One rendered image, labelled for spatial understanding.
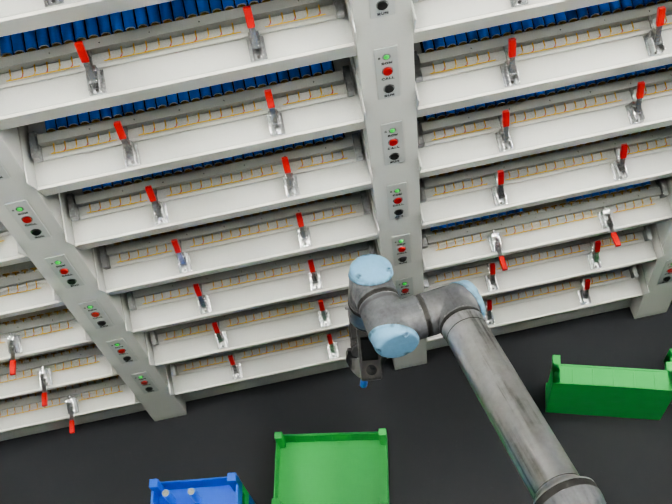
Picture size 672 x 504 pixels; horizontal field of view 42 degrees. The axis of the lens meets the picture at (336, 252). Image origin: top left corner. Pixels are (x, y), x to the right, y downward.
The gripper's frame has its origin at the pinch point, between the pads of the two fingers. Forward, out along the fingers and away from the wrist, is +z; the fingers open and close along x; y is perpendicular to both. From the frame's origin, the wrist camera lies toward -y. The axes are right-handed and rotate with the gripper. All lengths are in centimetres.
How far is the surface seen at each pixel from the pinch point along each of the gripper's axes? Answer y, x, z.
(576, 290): 31, -62, 11
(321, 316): 20.9, 8.9, 3.4
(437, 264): 18.0, -18.2, -17.9
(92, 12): -2, 44, -101
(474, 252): 19.5, -27.1, -19.8
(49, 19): -2, 51, -100
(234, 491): -19.2, 31.8, 16.1
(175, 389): 19, 49, 30
